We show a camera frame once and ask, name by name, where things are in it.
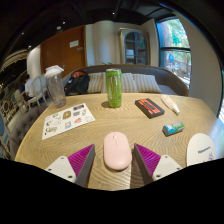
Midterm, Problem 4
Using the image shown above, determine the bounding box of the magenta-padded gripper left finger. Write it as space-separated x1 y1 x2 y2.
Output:
45 143 97 188

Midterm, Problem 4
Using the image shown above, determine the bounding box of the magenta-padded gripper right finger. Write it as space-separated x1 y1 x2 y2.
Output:
133 143 184 186

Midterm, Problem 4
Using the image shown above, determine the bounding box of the pink computer mouse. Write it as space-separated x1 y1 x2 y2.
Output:
103 131 133 172

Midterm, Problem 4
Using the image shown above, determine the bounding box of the white round mouse pad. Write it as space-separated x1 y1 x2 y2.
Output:
186 133 217 167

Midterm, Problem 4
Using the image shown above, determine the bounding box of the small green and white pack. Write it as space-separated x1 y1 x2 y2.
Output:
162 121 186 137

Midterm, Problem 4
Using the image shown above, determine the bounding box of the white sticker sheet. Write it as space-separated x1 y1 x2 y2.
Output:
41 102 96 141

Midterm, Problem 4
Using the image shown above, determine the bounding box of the black box with red print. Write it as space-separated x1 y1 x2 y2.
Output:
134 97 166 119

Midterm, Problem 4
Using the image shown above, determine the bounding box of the white squeeze tube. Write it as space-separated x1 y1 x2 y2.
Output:
160 94 181 115

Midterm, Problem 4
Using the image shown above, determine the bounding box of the clear shaker bottle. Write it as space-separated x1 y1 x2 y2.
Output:
44 65 67 109

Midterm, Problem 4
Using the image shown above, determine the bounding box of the white chair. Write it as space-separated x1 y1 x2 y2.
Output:
27 74 48 107

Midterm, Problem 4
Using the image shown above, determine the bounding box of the black backpack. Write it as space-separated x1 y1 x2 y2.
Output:
64 69 91 96

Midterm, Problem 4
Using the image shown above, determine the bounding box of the striped cushion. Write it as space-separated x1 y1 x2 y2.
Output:
133 73 163 94
121 72 140 94
87 72 107 94

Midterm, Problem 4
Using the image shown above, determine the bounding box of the grey curved sofa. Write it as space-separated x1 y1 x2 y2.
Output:
63 64 189 97

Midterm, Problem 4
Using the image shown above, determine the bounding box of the green drink can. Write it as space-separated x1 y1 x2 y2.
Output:
105 68 123 109

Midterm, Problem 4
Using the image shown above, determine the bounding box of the brown wooden door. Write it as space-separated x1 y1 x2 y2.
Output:
40 25 88 78

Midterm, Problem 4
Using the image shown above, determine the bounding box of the dark-framed window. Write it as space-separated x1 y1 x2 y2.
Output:
156 16 193 88

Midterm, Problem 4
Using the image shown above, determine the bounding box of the arched glass-door cabinet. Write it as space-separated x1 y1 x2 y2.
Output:
118 27 150 66

